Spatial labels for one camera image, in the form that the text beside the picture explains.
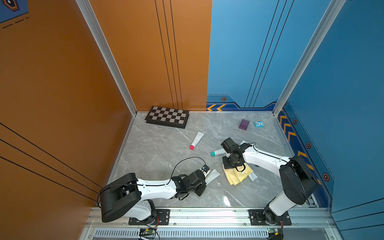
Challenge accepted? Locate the green cap toothpaste tube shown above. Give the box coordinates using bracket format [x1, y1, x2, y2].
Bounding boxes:
[211, 148, 227, 157]

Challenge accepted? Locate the yellow microfibre cloth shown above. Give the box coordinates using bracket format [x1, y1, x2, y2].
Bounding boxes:
[224, 164, 254, 185]

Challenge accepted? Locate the black cap toothpaste tube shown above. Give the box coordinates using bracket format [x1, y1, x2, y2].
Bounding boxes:
[205, 169, 220, 185]

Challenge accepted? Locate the pink cap toothpaste tube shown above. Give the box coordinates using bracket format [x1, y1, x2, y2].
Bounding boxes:
[190, 132, 205, 150]

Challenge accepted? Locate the purple cap toothpaste tube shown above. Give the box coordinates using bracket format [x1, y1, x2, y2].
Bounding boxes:
[248, 172, 258, 182]

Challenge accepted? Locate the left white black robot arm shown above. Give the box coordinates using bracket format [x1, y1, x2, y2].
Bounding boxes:
[98, 165, 211, 225]

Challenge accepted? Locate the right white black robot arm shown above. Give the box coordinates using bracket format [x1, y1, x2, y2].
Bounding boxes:
[221, 138, 319, 225]

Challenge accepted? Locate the purple cube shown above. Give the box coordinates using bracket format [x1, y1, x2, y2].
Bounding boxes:
[239, 119, 250, 131]

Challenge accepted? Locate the left green circuit board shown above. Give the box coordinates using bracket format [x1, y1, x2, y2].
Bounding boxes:
[139, 228, 157, 240]

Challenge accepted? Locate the green circuit board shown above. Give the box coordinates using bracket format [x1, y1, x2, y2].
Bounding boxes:
[267, 228, 284, 240]
[139, 228, 157, 240]

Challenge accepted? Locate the black white chessboard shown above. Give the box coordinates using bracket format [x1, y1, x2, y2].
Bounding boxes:
[145, 106, 190, 129]

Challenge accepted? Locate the right green circuit board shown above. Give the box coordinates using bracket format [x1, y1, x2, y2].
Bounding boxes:
[267, 228, 284, 240]

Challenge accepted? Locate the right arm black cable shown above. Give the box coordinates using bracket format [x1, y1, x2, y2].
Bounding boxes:
[235, 143, 290, 173]

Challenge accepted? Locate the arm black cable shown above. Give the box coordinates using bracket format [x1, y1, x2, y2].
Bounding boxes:
[168, 156, 208, 184]
[235, 143, 290, 173]

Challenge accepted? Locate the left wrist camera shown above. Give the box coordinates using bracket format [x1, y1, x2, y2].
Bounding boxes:
[201, 165, 211, 177]

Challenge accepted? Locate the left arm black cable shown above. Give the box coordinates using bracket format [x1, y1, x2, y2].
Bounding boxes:
[168, 156, 208, 184]

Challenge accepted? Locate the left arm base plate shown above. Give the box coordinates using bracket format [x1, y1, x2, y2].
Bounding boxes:
[129, 209, 171, 226]

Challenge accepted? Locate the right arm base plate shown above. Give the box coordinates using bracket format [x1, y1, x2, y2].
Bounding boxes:
[248, 209, 292, 226]

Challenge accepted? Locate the aluminium front rail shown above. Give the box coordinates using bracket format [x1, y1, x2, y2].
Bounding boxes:
[85, 207, 337, 229]

